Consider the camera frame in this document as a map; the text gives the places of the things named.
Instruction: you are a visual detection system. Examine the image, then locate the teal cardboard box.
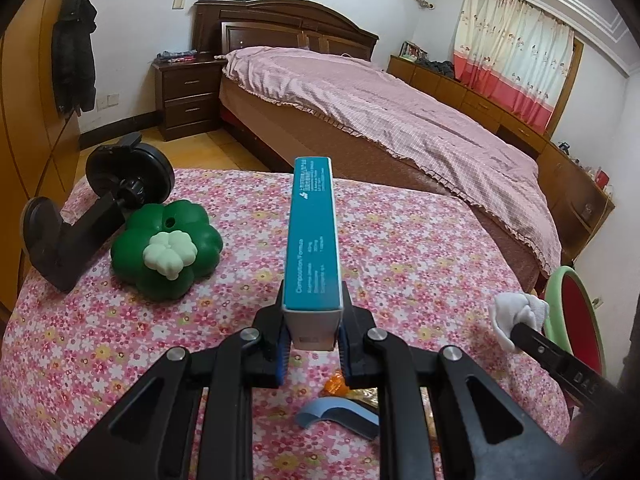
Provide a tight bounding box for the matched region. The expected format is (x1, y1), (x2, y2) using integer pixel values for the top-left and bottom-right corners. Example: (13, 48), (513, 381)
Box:
(281, 156), (346, 352)

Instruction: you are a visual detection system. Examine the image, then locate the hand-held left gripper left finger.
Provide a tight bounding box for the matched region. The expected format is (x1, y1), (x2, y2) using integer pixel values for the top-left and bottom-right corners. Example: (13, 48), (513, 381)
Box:
(55, 280), (289, 480)

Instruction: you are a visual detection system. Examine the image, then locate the folded clothes pile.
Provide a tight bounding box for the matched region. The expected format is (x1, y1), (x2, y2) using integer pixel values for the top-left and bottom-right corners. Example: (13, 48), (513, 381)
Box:
(156, 49), (198, 64)

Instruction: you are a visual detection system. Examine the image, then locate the dark wooden nightstand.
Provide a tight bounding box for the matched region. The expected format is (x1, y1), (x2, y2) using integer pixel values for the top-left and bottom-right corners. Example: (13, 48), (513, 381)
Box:
(152, 56), (227, 142)

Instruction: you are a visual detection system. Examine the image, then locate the yellow snack wrapper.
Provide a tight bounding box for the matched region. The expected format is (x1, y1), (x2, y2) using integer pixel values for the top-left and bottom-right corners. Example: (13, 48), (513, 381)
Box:
(322, 370), (381, 411)

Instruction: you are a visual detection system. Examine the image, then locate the dark clothes heap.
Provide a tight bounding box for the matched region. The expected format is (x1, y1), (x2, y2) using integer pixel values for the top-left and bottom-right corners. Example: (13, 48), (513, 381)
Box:
(417, 59), (457, 80)

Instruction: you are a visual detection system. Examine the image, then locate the black hanging jacket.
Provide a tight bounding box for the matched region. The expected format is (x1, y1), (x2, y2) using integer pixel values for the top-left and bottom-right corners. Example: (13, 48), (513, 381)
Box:
(51, 0), (97, 116)

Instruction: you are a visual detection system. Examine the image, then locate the orange wooden wardrobe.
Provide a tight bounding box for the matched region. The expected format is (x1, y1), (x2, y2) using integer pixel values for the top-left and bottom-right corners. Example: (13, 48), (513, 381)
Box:
(0, 0), (96, 321)

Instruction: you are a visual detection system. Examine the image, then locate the bed with pink cover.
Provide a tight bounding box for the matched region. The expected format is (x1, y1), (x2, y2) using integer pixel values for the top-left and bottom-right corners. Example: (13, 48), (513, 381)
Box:
(215, 46), (563, 276)

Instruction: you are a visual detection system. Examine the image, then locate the green rimmed red bin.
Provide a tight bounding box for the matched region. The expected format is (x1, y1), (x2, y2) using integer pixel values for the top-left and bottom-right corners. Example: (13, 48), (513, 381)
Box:
(542, 266), (606, 376)

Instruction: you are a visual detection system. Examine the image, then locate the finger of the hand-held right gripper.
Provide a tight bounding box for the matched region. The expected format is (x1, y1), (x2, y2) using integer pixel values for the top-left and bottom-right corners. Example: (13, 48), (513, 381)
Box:
(510, 322), (622, 405)

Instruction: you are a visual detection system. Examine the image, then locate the green clover-shaped toy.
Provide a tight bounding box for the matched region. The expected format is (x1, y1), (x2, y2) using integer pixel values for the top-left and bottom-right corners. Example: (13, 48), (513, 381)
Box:
(111, 199), (223, 302)

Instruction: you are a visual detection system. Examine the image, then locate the cream and red curtain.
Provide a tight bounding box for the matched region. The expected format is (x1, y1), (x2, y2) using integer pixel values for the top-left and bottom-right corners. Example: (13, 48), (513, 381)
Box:
(452, 0), (576, 131)

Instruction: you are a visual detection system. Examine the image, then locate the long wooden cabinet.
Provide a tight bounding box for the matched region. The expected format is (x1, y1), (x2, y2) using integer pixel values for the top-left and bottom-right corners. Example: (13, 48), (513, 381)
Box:
(387, 55), (616, 261)

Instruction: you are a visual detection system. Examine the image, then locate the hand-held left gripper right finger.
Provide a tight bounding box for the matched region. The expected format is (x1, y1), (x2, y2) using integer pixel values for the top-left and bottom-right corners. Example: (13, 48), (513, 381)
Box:
(339, 282), (583, 480)

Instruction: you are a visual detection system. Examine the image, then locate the dark wooden headboard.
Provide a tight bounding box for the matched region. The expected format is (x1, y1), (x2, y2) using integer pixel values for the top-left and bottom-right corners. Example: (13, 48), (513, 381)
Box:
(194, 0), (380, 63)

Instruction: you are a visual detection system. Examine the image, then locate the black suction cup mount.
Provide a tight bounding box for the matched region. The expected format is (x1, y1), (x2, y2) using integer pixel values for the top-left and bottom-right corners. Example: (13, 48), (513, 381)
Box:
(21, 132), (175, 293)

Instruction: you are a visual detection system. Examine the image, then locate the white cloth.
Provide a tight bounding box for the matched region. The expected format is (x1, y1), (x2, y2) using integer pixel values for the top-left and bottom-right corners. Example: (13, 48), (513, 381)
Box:
(489, 292), (550, 352)

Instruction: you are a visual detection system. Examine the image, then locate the blue grey plastic piece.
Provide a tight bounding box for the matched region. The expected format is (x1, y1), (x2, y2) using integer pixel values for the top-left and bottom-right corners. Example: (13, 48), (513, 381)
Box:
(295, 396), (380, 441)

